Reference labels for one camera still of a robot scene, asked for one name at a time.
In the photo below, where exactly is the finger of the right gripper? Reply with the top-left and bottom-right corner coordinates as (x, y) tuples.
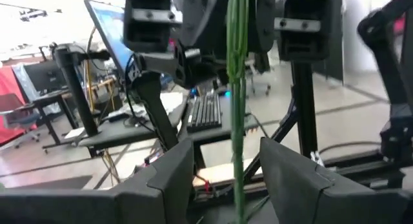
(274, 0), (333, 61)
(123, 0), (183, 54)

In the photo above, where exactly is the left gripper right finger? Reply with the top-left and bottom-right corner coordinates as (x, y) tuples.
(259, 136), (413, 224)

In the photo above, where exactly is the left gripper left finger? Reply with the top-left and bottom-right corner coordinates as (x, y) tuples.
(0, 138), (195, 224)

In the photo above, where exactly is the blue artificial flower bunch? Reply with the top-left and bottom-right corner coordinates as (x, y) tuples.
(225, 0), (251, 224)

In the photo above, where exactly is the black cabinet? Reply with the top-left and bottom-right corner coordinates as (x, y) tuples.
(312, 0), (345, 81)

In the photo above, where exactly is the monitor with blue screen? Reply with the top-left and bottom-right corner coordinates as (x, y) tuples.
(84, 0), (138, 79)

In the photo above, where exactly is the black office chair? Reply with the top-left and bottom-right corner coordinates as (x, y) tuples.
(245, 51), (274, 96)

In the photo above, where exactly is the tall black pole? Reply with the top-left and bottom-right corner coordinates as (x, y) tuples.
(52, 43), (110, 137)

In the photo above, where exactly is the black keyboard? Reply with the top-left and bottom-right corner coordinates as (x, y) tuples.
(186, 92), (223, 134)

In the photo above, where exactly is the small black desk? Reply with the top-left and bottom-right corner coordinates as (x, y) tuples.
(30, 88), (80, 154)

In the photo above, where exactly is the grey office chair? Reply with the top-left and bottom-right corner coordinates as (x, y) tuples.
(0, 93), (41, 150)

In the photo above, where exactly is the red fabric partition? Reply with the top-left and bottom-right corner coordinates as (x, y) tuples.
(0, 65), (39, 146)

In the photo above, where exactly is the grey floor cable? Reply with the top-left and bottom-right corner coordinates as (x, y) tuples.
(318, 140), (383, 156)

